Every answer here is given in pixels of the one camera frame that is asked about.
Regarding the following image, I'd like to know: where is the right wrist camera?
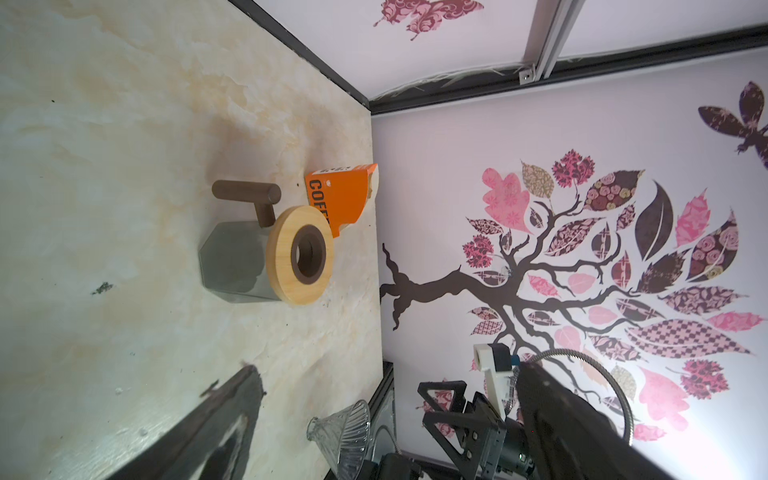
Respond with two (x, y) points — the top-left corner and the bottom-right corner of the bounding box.
(473, 343), (520, 420)

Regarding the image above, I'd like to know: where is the grey glass measuring cup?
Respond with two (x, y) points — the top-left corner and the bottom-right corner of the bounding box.
(199, 180), (282, 303)

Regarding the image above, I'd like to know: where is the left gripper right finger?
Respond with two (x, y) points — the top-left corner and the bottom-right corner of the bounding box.
(517, 363), (660, 479)

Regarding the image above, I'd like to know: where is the grey glass dripper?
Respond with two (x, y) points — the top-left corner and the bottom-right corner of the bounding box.
(306, 400), (371, 480)

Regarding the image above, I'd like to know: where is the wooden ring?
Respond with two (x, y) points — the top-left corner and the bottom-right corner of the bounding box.
(264, 205), (336, 306)

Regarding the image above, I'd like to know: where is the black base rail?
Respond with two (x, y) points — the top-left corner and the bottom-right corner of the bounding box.
(307, 360), (425, 479)

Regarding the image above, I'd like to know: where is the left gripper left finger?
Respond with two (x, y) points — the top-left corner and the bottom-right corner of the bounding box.
(110, 364), (265, 479)

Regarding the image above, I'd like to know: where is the rear aluminium rail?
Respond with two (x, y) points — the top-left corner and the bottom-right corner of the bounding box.
(519, 0), (586, 85)

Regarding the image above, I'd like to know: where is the orange coffee filter pack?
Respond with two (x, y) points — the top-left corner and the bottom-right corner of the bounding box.
(305, 164), (379, 238)

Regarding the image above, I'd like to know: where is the right metal cable conduit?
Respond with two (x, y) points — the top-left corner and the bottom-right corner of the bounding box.
(524, 349), (636, 445)

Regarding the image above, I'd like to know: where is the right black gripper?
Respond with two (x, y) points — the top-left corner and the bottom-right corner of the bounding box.
(417, 381), (535, 479)

